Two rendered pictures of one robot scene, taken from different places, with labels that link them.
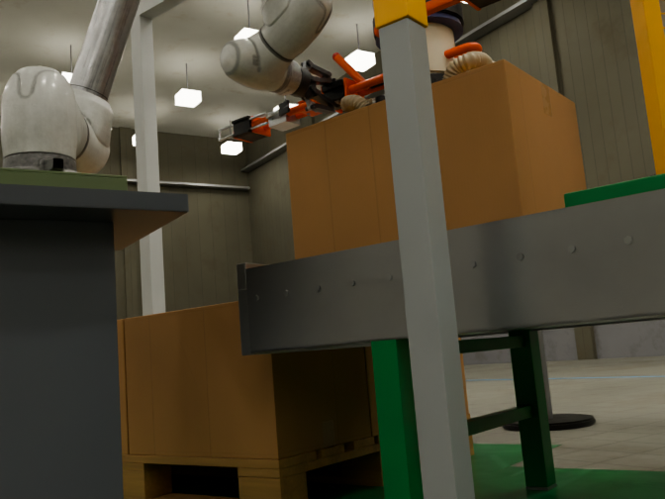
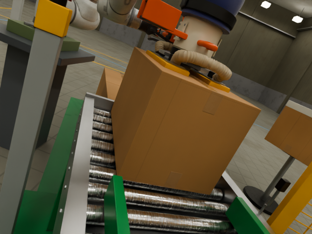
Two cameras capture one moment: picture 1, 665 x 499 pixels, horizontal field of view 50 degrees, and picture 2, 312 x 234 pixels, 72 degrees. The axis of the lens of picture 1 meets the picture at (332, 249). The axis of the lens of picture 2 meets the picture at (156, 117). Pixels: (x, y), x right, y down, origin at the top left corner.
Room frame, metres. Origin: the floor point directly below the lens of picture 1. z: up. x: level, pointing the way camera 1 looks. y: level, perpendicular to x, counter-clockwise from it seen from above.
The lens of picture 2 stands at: (0.85, -0.72, 1.01)
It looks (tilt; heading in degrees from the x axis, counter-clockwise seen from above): 18 degrees down; 30
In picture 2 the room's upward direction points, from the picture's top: 24 degrees clockwise
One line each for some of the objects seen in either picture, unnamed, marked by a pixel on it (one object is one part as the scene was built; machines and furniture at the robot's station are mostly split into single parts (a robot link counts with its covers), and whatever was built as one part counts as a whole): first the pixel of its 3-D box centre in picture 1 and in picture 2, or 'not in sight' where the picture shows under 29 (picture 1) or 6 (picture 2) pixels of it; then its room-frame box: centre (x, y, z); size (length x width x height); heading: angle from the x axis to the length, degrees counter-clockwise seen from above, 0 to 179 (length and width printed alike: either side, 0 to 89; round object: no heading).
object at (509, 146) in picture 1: (435, 196); (167, 111); (1.71, -0.26, 0.75); 0.60 x 0.40 x 0.40; 52
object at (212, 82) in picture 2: not in sight; (202, 73); (1.77, -0.32, 0.97); 0.34 x 0.10 x 0.05; 53
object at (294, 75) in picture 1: (282, 76); (135, 19); (1.67, 0.09, 1.07); 0.09 x 0.06 x 0.09; 52
